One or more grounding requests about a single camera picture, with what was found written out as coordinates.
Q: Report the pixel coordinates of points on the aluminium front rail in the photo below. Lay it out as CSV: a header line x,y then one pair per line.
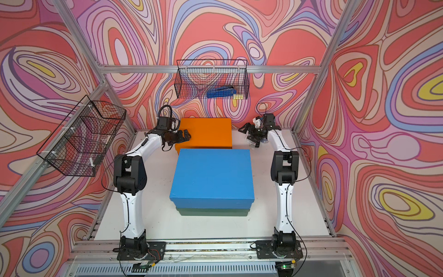
x,y
232,257

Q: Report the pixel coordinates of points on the blue tool in basket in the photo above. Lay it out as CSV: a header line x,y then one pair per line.
x,y
221,92

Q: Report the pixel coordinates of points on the aluminium frame left diagonal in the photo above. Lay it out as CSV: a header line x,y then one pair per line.
x,y
13,198

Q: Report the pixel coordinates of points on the aluminium frame horizontal bar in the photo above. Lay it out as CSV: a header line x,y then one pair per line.
x,y
172,69

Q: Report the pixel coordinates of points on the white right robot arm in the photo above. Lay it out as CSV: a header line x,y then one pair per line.
x,y
284,243

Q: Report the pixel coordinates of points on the orange shoebox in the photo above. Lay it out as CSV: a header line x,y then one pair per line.
x,y
206,133

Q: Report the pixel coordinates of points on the aluminium frame left post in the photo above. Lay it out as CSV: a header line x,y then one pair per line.
x,y
81,42

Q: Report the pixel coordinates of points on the black wire basket back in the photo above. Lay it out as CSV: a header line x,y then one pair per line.
x,y
194,84

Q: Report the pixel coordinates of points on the aluminium frame post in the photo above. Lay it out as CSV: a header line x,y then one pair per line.
x,y
81,42
338,34

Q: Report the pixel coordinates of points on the yellow block in basket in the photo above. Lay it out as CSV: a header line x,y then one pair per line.
x,y
237,97

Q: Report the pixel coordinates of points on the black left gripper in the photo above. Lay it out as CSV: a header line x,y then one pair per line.
x,y
180,138

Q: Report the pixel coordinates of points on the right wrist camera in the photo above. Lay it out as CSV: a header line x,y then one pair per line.
x,y
266,121

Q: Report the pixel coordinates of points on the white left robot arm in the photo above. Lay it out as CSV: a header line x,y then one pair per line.
x,y
130,179

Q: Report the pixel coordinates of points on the black wire basket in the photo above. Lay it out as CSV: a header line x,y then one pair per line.
x,y
194,84
83,148

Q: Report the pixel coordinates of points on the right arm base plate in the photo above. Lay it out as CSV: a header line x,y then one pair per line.
x,y
267,249

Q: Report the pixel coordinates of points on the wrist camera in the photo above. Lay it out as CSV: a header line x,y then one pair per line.
x,y
167,123
266,121

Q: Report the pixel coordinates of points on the aluminium frame right post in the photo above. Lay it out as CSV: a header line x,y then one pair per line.
x,y
338,34

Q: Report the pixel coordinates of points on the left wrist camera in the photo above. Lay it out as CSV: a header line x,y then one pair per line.
x,y
167,123

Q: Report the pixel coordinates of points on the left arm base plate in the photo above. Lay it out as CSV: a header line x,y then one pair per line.
x,y
151,251

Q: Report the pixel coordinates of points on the black wire basket left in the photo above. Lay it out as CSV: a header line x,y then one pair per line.
x,y
83,148

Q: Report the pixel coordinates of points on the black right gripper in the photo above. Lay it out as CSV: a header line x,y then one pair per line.
x,y
247,125

